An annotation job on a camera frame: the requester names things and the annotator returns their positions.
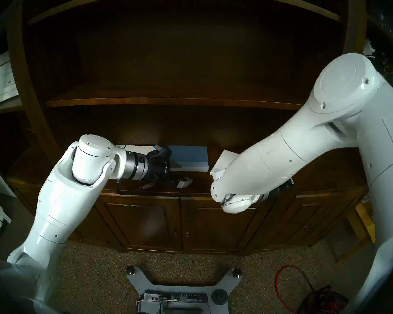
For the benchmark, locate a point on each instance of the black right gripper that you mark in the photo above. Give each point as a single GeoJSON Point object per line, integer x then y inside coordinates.
{"type": "Point", "coordinates": [281, 189]}

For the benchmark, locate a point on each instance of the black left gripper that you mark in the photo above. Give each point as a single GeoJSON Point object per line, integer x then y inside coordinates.
{"type": "Point", "coordinates": [159, 169]}

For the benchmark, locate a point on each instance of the blue book with grey spine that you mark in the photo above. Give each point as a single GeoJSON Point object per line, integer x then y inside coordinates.
{"type": "Point", "coordinates": [190, 154]}

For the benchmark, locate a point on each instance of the large white book grey spine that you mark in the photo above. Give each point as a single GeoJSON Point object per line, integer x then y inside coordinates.
{"type": "Point", "coordinates": [224, 161]}

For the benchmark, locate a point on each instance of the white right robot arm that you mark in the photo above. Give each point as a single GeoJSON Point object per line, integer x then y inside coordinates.
{"type": "Point", "coordinates": [314, 146]}

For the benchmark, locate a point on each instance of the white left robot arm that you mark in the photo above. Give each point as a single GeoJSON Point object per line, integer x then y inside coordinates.
{"type": "Point", "coordinates": [68, 199]}

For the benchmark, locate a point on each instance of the white book with barcode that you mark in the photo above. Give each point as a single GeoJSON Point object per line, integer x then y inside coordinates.
{"type": "Point", "coordinates": [139, 148]}

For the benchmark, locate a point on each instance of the yellow wooden table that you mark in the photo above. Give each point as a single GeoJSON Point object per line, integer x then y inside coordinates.
{"type": "Point", "coordinates": [362, 221]}

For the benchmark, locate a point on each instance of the grey robot mobile base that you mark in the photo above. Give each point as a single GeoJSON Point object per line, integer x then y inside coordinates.
{"type": "Point", "coordinates": [183, 287]}

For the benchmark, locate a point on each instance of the dark wooden bookshelf cabinet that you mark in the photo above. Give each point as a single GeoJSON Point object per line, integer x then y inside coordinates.
{"type": "Point", "coordinates": [183, 55]}

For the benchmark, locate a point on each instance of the grey electronics box with ports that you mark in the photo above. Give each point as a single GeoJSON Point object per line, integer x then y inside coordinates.
{"type": "Point", "coordinates": [177, 297]}

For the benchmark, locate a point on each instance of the white framed certificate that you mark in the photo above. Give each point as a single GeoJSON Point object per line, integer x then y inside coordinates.
{"type": "Point", "coordinates": [3, 78]}

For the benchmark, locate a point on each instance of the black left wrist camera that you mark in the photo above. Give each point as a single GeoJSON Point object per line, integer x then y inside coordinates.
{"type": "Point", "coordinates": [160, 151]}

